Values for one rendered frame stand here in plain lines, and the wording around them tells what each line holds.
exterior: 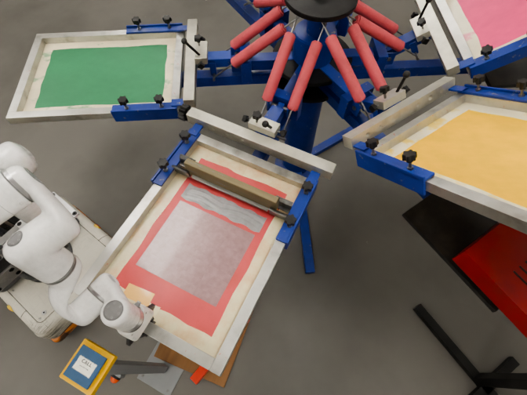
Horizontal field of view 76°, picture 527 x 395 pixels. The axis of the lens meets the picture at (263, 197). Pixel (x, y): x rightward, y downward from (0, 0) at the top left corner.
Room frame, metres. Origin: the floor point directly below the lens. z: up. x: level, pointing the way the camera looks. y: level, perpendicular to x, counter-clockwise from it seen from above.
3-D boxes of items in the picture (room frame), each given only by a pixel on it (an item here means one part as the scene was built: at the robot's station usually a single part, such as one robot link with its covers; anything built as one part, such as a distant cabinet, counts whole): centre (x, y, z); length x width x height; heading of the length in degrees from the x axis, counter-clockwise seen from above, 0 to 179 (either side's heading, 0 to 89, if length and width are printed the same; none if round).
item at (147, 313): (0.13, 0.39, 1.11); 0.10 x 0.08 x 0.11; 154
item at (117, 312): (0.17, 0.41, 1.24); 0.15 x 0.10 x 0.11; 52
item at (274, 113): (0.97, -0.03, 1.02); 0.17 x 0.06 x 0.05; 153
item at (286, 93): (1.41, -0.25, 0.99); 0.82 x 0.79 x 0.12; 153
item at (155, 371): (0.01, 0.58, 0.48); 0.22 x 0.22 x 0.96; 63
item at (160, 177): (0.80, 0.36, 0.99); 0.30 x 0.05 x 0.07; 153
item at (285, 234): (0.56, -0.13, 0.99); 0.30 x 0.05 x 0.07; 153
